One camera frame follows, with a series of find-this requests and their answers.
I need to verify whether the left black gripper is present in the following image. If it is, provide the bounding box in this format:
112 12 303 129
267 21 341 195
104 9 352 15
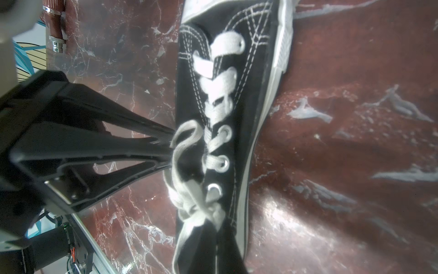
1 71 172 240

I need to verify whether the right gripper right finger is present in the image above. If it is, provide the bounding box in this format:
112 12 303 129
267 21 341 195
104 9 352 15
216 226 247 274

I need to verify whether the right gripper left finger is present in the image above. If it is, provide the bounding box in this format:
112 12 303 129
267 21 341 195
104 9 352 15
176 222 217 274

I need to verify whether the white shoelace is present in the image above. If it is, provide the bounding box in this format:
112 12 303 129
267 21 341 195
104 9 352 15
164 31 245 274

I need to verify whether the black white canvas sneaker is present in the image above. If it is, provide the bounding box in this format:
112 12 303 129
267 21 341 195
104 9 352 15
176 1 294 274

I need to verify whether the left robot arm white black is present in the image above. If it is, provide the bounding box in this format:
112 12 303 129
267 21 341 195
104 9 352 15
1 70 174 274

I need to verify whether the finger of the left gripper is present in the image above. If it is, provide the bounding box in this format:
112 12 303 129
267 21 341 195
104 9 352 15
58 83 175 140

